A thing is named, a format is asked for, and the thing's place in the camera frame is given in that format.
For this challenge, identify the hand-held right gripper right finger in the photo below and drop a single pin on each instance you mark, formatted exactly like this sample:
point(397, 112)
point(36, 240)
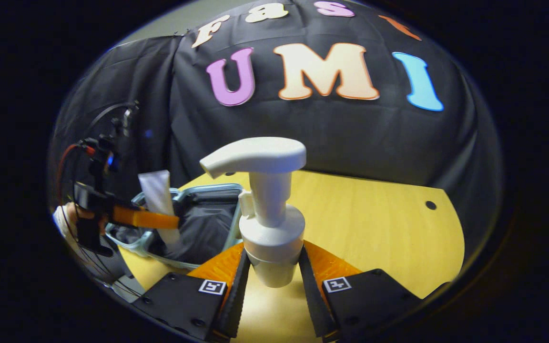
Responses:
point(315, 300)

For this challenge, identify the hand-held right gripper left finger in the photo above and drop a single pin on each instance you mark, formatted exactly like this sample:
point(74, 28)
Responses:
point(236, 295)

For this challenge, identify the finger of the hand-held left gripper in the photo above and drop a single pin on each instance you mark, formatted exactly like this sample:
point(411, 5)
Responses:
point(146, 218)

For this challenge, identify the white skin care tube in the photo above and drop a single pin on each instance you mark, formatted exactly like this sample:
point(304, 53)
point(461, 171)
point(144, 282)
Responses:
point(157, 195)

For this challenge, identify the light blue suitcase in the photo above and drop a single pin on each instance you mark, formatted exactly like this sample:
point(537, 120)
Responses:
point(203, 228)

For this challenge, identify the white pump bottle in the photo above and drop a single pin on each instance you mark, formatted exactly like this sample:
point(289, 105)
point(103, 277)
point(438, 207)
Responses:
point(269, 228)

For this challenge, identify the black backdrop cloth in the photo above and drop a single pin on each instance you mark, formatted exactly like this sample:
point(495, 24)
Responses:
point(350, 133)

